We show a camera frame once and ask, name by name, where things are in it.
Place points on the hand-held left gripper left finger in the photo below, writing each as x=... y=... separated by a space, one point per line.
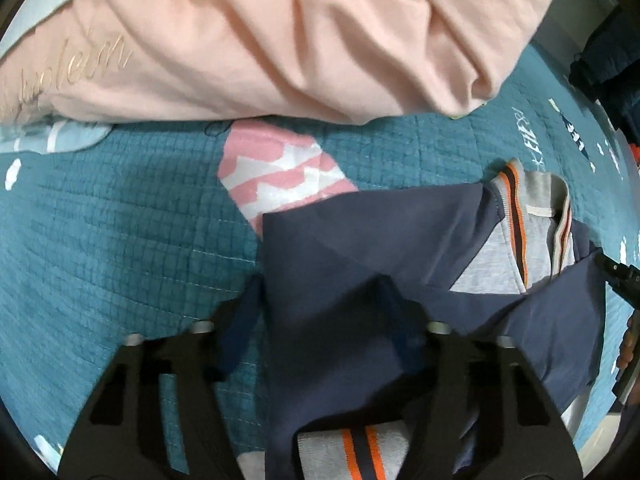
x=239 y=325

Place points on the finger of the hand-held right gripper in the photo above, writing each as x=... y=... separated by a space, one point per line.
x=620 y=275

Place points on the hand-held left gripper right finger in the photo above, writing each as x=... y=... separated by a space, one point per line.
x=397 y=322

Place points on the navy and grey jacket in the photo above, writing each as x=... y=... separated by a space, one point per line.
x=325 y=270

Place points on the person's right hand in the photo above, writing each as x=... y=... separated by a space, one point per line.
x=629 y=342

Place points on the teal quilted printed blanket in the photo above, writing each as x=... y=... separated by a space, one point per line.
x=125 y=220

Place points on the dark blue clothing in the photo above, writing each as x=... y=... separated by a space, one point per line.
x=607 y=65

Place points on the white furniture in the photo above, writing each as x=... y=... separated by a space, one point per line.
x=575 y=0

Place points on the pink garment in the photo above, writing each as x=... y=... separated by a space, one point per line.
x=250 y=35

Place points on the light blue pillow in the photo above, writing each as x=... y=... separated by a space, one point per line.
x=37 y=5

